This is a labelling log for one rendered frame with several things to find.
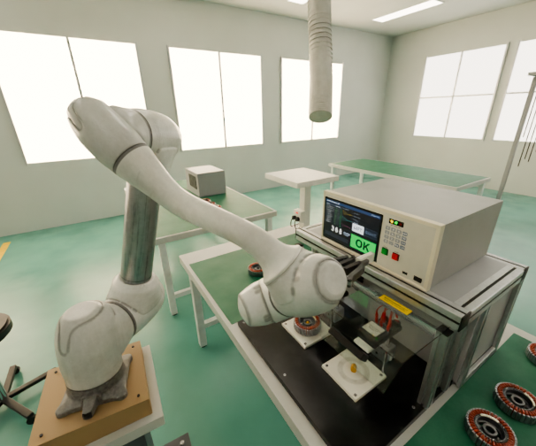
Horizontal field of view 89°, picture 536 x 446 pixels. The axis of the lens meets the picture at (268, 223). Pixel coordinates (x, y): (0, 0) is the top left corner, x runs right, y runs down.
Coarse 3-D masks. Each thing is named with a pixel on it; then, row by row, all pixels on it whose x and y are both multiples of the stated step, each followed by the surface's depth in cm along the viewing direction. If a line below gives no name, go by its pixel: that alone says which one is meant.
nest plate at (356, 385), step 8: (336, 360) 96; (344, 360) 96; (328, 368) 93; (336, 368) 93; (344, 368) 93; (336, 376) 90; (344, 376) 90; (352, 376) 90; (360, 376) 90; (344, 384) 88; (352, 384) 88; (360, 384) 88; (368, 384) 88; (352, 392) 85; (360, 392) 85
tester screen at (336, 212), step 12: (336, 204) 100; (336, 216) 102; (348, 216) 96; (360, 216) 92; (372, 216) 88; (348, 228) 98; (372, 228) 89; (336, 240) 105; (348, 240) 99; (372, 240) 90
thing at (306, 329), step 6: (294, 318) 112; (300, 318) 112; (306, 318) 114; (312, 318) 112; (318, 318) 111; (294, 324) 110; (300, 324) 108; (306, 324) 109; (312, 324) 111; (300, 330) 107; (306, 330) 106; (312, 330) 105
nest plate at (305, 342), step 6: (282, 324) 114; (288, 324) 113; (288, 330) 110; (294, 330) 110; (294, 336) 107; (300, 336) 107; (306, 336) 107; (312, 336) 107; (318, 336) 107; (300, 342) 104; (306, 342) 104; (312, 342) 104; (306, 348) 103
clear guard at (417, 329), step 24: (336, 312) 78; (360, 312) 78; (384, 312) 77; (360, 336) 70; (384, 336) 69; (408, 336) 69; (432, 336) 69; (360, 360) 68; (384, 360) 64; (384, 384) 62
